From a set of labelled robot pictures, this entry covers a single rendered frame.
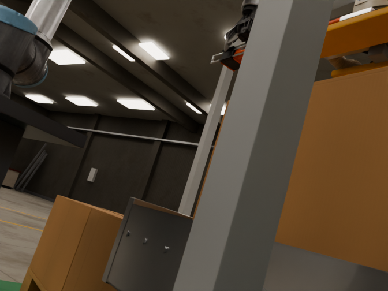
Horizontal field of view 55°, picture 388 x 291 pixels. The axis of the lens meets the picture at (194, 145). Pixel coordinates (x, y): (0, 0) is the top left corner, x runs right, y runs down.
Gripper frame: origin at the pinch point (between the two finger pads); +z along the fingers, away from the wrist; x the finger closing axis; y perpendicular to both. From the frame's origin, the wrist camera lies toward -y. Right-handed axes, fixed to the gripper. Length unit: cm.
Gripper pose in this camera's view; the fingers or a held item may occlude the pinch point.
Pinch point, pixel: (234, 58)
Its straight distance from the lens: 148.2
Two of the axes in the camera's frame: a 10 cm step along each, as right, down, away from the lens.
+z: -2.9, 9.3, -2.2
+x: 7.8, 3.6, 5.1
